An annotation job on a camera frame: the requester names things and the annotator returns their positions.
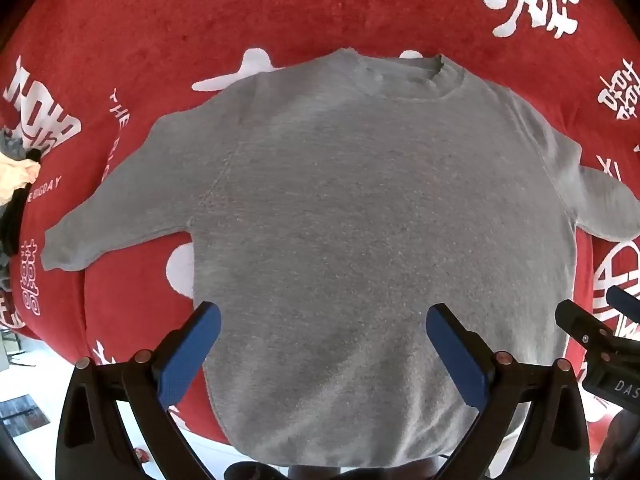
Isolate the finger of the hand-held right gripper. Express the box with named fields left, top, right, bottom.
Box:
left=606, top=286, right=640, bottom=321
left=556, top=300, right=616, bottom=348

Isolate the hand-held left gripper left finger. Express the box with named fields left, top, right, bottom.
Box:
left=55, top=301, right=236, bottom=480

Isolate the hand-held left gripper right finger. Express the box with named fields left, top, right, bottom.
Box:
left=425, top=303, right=592, bottom=480

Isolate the grey sweater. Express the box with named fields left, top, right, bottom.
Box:
left=41, top=48, right=640, bottom=473

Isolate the person's right hand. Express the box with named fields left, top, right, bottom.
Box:
left=592, top=407, right=640, bottom=480

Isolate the dark floor mat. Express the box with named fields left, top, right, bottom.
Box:
left=0, top=394, right=49, bottom=434

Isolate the grey cloth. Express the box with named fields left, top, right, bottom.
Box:
left=0, top=127, right=26, bottom=161

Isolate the red printed blanket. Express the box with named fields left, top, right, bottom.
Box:
left=0, top=0, right=640, bottom=467

